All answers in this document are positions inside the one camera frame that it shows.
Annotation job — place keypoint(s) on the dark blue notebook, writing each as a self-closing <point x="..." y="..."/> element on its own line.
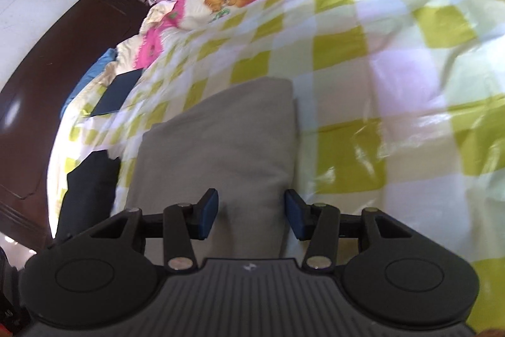
<point x="116" y="92"/>

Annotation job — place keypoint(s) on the checkered cartoon print blanket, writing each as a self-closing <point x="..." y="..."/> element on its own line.
<point x="394" y="84"/>

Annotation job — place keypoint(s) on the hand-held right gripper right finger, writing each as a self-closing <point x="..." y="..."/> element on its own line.
<point x="295" y="216"/>

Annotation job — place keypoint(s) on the blue cloth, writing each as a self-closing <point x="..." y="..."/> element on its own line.
<point x="88" y="74"/>

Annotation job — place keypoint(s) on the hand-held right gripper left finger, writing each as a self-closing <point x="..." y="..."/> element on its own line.
<point x="209" y="212"/>

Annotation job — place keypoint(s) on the grey pants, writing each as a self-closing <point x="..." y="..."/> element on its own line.
<point x="221" y="139"/>

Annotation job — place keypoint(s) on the dark brown headboard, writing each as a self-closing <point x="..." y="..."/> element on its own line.
<point x="43" y="104"/>

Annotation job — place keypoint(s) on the black cloth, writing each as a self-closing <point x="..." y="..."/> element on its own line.
<point x="88" y="191"/>

